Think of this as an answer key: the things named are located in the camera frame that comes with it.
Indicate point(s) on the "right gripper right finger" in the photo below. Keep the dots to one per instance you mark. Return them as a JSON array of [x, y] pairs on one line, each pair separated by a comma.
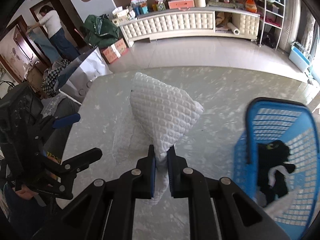
[[218, 209]]

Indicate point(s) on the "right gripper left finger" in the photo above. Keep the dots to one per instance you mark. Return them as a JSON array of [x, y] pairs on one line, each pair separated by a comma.
[[105, 209]]

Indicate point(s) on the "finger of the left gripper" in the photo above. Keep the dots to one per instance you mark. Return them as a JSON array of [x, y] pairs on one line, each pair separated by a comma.
[[81, 161], [66, 121]]

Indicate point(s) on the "black plush toy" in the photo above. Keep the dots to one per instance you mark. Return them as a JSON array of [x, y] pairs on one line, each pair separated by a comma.
[[274, 170]]

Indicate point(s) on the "white waffle cloth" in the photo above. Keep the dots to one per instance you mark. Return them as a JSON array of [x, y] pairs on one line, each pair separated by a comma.
[[160, 115]]

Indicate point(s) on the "operator left hand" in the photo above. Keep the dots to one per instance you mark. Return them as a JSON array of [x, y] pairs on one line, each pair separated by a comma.
[[25, 193]]

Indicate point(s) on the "white paper shopping bag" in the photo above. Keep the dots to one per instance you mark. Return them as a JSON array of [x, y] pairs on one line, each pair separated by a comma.
[[76, 79]]

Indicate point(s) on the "blue plastic laundry basket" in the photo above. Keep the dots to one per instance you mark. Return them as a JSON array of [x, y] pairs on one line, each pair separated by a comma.
[[267, 120]]

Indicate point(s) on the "orange cardboard box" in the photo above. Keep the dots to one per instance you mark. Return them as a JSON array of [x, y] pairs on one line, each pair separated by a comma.
[[115, 51]]

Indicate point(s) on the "dark green plastic bag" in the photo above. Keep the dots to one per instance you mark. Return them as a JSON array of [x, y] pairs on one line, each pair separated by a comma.
[[100, 31]]

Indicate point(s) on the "person in white top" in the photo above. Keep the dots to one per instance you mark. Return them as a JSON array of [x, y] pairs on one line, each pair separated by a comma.
[[50, 19]]

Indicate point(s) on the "red white snack bag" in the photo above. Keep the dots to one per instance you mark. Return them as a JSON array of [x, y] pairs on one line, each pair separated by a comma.
[[138, 3]]

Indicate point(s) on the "pink drawer box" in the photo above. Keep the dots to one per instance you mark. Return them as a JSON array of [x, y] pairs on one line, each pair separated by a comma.
[[181, 4]]

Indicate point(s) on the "light blue storage box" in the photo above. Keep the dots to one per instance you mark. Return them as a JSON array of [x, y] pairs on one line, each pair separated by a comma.
[[300, 57]]

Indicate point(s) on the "white paper roll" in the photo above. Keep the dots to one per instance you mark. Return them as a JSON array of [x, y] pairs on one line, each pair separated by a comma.
[[233, 28]]

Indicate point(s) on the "patterned curtain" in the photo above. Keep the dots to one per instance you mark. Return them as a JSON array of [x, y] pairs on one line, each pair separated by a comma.
[[309, 29]]

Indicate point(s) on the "white tufted tv cabinet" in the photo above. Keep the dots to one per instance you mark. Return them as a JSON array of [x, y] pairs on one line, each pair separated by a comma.
[[193, 22]]

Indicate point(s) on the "white metal shelf rack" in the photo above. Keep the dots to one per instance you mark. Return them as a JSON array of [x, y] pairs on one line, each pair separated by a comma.
[[272, 16]]

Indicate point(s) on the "orange snack bag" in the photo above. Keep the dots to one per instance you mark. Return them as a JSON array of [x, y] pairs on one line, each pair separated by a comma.
[[250, 6]]

